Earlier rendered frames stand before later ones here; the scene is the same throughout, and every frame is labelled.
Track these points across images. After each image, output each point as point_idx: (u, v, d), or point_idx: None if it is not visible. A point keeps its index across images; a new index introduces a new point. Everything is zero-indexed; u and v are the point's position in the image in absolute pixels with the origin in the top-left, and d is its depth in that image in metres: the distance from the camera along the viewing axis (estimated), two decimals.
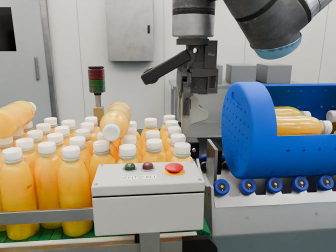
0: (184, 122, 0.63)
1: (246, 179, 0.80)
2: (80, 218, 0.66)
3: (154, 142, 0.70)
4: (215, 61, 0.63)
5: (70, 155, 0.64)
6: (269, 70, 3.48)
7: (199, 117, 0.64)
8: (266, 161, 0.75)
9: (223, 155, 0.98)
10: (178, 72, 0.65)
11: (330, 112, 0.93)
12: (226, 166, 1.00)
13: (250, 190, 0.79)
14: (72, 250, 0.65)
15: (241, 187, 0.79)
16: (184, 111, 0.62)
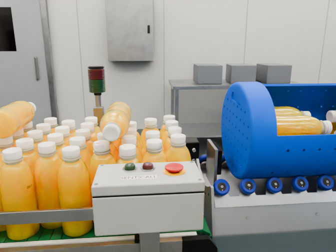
0: None
1: (246, 179, 0.80)
2: (80, 218, 0.66)
3: (154, 142, 0.70)
4: None
5: (70, 155, 0.64)
6: (269, 70, 3.48)
7: None
8: (266, 161, 0.75)
9: (223, 155, 0.98)
10: None
11: (330, 112, 0.93)
12: (226, 166, 1.00)
13: (250, 190, 0.79)
14: (72, 250, 0.65)
15: (241, 187, 0.79)
16: None
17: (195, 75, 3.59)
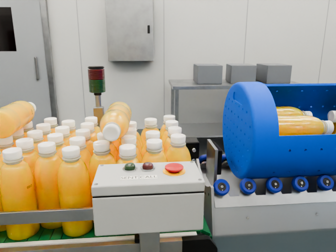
0: None
1: (248, 179, 0.80)
2: (80, 218, 0.66)
3: (154, 142, 0.70)
4: None
5: (70, 155, 0.64)
6: (269, 70, 3.48)
7: None
8: (268, 161, 0.75)
9: (225, 155, 0.98)
10: None
11: (332, 112, 0.93)
12: (226, 166, 1.00)
13: (249, 190, 0.79)
14: (72, 250, 0.65)
15: (241, 185, 0.79)
16: None
17: (195, 75, 3.59)
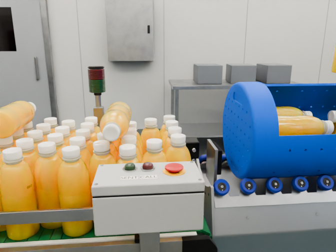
0: None
1: (248, 179, 0.80)
2: (80, 218, 0.66)
3: (154, 142, 0.70)
4: None
5: (70, 155, 0.64)
6: (269, 70, 3.48)
7: None
8: (268, 161, 0.75)
9: (225, 155, 0.98)
10: None
11: (332, 112, 0.93)
12: (226, 166, 1.00)
13: (249, 190, 0.79)
14: (72, 250, 0.65)
15: (241, 185, 0.79)
16: None
17: (195, 75, 3.59)
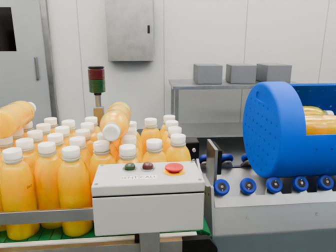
0: None
1: (248, 179, 0.80)
2: (80, 218, 0.66)
3: (154, 142, 0.70)
4: None
5: (70, 155, 0.64)
6: (269, 70, 3.48)
7: None
8: (294, 160, 0.76)
9: (225, 155, 0.98)
10: None
11: None
12: (226, 166, 1.00)
13: (249, 190, 0.79)
14: (72, 250, 0.65)
15: (241, 185, 0.79)
16: None
17: (195, 75, 3.59)
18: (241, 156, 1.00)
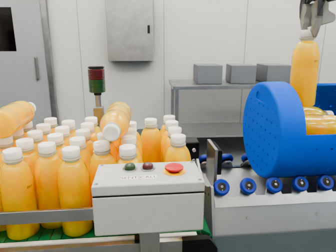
0: (317, 22, 0.76)
1: (248, 179, 0.80)
2: (80, 218, 0.66)
3: None
4: None
5: (70, 155, 0.64)
6: (269, 70, 3.48)
7: (328, 19, 0.77)
8: (294, 160, 0.76)
9: (225, 155, 0.98)
10: None
11: None
12: (226, 166, 1.00)
13: (249, 190, 0.79)
14: (72, 250, 0.65)
15: (241, 185, 0.79)
16: (319, 12, 0.75)
17: (195, 75, 3.59)
18: (241, 156, 1.00)
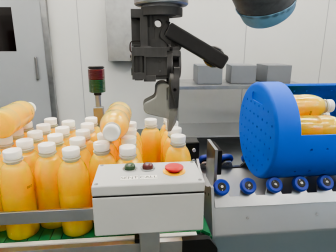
0: None
1: (248, 179, 0.80)
2: (80, 218, 0.66)
3: (335, 107, 0.85)
4: (133, 37, 0.51)
5: (70, 155, 0.64)
6: (269, 70, 3.48)
7: None
8: (290, 160, 0.75)
9: (225, 155, 0.98)
10: None
11: None
12: (226, 166, 1.00)
13: (249, 190, 0.79)
14: (72, 250, 0.65)
15: (241, 185, 0.79)
16: None
17: (195, 75, 3.59)
18: (241, 158, 1.01)
